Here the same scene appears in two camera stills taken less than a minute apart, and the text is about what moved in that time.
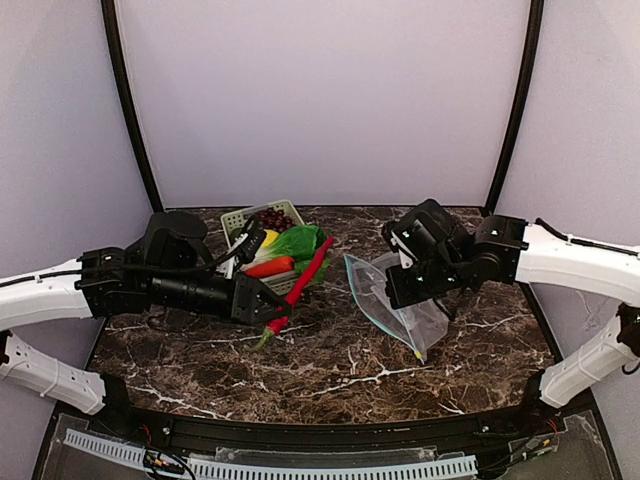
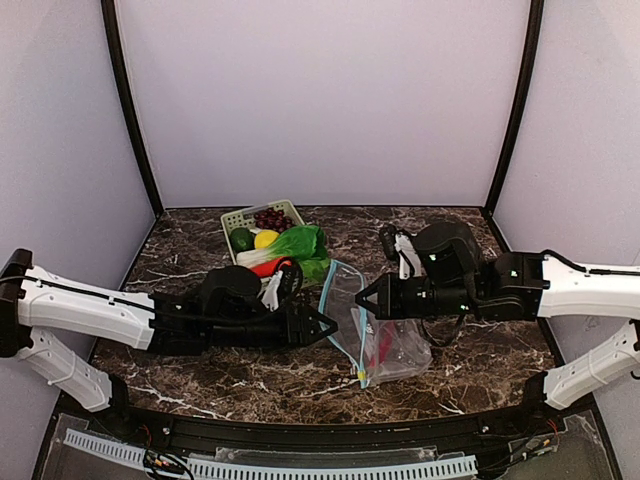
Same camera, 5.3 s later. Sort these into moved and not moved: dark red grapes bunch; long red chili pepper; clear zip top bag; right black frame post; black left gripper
Moved: clear zip top bag; black left gripper; long red chili pepper
Not moved: right black frame post; dark red grapes bunch
